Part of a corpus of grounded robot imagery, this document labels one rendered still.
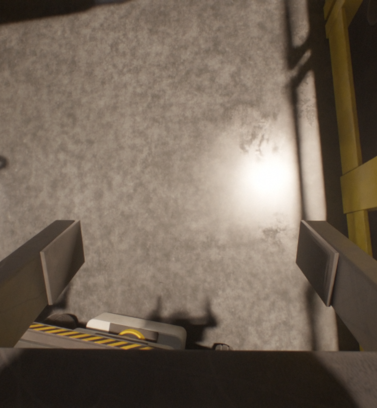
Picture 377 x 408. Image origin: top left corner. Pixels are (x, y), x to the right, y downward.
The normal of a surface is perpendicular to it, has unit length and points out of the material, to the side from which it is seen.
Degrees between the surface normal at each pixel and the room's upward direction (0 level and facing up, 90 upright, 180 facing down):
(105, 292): 0
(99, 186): 0
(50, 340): 0
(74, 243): 97
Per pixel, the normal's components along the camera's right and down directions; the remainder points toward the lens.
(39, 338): -0.14, -0.12
